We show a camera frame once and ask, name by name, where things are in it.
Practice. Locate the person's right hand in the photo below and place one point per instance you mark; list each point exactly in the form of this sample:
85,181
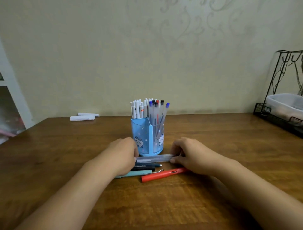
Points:
198,156

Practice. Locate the person's left hand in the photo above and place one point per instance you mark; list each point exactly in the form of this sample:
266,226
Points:
120,156

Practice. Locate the grey green pen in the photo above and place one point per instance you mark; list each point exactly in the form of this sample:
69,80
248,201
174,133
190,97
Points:
139,173

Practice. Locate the black pen white print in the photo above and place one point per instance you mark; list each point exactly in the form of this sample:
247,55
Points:
144,169

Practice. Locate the dark blue pen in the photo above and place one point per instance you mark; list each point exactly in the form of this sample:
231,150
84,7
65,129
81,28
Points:
151,165

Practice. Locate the blue pen holder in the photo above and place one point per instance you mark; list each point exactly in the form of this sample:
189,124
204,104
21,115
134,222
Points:
139,130

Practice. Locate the stack of frosted capped pens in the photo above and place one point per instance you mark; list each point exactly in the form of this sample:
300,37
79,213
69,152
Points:
156,158

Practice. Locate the red pen silver clip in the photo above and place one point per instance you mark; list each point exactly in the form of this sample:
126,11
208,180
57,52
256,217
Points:
161,175

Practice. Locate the bunch of frosted pens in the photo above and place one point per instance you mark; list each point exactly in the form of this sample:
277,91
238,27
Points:
156,111

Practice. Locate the person's right forearm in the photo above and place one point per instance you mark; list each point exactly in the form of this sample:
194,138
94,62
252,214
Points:
260,196

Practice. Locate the person's left forearm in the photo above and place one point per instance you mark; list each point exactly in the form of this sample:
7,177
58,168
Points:
64,201

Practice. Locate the thin rolled white paper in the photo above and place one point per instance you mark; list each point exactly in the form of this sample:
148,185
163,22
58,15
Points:
88,114

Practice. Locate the thick rolled white paper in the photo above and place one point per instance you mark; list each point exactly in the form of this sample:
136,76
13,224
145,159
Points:
82,118

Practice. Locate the brown wooden table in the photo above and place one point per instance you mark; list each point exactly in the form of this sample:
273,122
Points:
59,147

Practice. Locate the clear plastic container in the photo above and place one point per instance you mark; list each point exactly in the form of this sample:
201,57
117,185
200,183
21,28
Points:
284,104

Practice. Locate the pink folding stand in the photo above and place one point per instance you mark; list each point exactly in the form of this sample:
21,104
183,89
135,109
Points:
7,133

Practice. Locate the white shelf unit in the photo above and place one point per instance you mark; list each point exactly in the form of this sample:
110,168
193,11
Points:
14,94

